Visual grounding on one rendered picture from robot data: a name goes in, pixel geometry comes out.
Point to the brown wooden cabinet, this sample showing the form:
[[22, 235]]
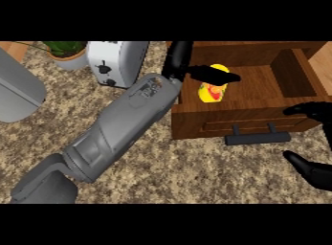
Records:
[[248, 52]]

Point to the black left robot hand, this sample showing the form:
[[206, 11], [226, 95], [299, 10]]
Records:
[[175, 60]]

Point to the rounded grey appliance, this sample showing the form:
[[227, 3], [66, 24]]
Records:
[[7, 86]]

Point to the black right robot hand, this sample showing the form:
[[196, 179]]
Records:
[[330, 140]]

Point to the white toaster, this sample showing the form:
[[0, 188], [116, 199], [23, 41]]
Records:
[[118, 62]]

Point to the wooden drawer front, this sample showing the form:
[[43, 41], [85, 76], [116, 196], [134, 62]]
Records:
[[248, 119]]

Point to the open wooden drawer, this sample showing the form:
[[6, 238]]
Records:
[[252, 86]]

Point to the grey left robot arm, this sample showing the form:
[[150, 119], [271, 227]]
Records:
[[115, 124]]

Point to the green plant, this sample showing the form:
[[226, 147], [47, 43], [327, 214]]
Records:
[[63, 48]]

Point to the white plant pot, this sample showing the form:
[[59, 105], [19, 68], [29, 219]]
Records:
[[71, 60]]

